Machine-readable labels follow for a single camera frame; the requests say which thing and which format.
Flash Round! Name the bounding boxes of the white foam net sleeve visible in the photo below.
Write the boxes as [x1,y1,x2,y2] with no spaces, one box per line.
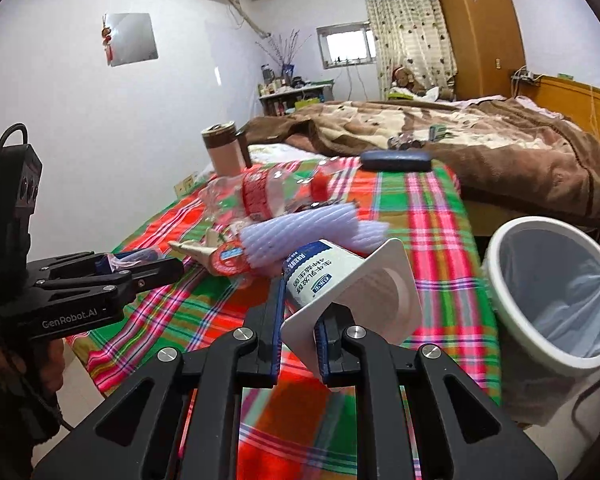
[239,203,390,269]

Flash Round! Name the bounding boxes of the small green box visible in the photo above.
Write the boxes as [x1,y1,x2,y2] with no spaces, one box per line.
[428,124,448,142]

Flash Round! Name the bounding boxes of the pink brown travel mug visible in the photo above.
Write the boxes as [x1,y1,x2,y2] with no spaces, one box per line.
[201,122,252,177]

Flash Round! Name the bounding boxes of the left hand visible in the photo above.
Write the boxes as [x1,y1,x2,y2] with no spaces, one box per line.
[0,339,66,393]

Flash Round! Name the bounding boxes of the white round trash bin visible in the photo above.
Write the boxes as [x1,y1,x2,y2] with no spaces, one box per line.
[482,216,600,426]

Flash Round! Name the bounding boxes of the clear cola bottle red label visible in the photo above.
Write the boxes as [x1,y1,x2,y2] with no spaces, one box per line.
[200,158,343,230]

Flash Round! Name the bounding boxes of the silver wall panel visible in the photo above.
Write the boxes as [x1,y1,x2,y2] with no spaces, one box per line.
[102,13,158,67]

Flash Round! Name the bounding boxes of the white instant noodle cup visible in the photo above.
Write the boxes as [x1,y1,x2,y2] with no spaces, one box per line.
[282,238,422,375]

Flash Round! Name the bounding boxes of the wooden wardrobe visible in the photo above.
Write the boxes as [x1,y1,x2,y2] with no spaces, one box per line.
[440,0,526,100]

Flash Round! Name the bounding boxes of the brown patterned blanket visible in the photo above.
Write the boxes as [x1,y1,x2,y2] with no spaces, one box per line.
[242,99,600,228]

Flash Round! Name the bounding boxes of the vase with dry branches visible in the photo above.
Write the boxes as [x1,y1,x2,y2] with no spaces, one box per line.
[258,29,309,86]

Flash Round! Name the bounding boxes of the wooden bed headboard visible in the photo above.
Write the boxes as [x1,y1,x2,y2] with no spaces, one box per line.
[519,76,600,140]

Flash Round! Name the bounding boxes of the brown teddy bear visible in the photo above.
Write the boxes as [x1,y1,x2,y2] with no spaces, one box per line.
[392,66,426,96]

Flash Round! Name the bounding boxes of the heart pattern curtain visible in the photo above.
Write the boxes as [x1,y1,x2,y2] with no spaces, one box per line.
[365,0,457,99]

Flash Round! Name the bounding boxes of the cluttered side shelf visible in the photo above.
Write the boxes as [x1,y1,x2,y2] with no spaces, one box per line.
[259,80,335,117]

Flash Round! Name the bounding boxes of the plaid colourful tablecloth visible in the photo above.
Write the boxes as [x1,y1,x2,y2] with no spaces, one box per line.
[64,155,504,480]

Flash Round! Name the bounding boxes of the strawberry milk carton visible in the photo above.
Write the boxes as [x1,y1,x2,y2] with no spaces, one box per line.
[169,229,251,278]

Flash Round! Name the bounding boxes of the dark blue glasses case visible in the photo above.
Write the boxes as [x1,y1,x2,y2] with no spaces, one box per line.
[360,150,432,172]

